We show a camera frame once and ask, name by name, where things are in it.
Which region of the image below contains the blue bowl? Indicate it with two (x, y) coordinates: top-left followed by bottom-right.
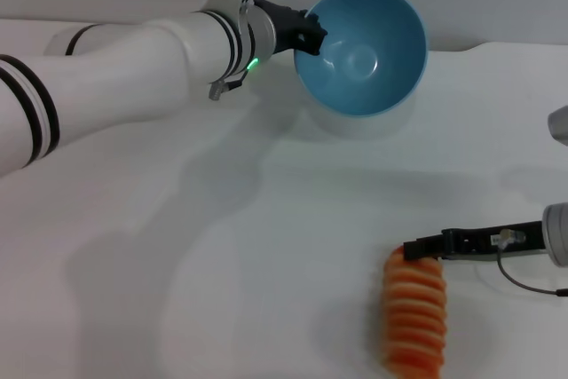
(293, 0), (428, 138)

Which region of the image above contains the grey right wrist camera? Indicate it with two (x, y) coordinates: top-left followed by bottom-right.
(548, 105), (568, 146)

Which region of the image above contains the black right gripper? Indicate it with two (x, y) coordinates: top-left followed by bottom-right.
(403, 219), (547, 262)

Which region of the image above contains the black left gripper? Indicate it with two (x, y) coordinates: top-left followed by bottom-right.
(253, 0), (328, 57)

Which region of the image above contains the grey right gripper cable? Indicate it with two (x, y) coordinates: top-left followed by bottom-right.
(496, 228), (568, 298)

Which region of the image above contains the golden ridged bread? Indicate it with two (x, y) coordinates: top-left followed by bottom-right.
(382, 248), (447, 374)

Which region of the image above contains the silver plug with black cable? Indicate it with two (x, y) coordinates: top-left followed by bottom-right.
(207, 70), (248, 101)

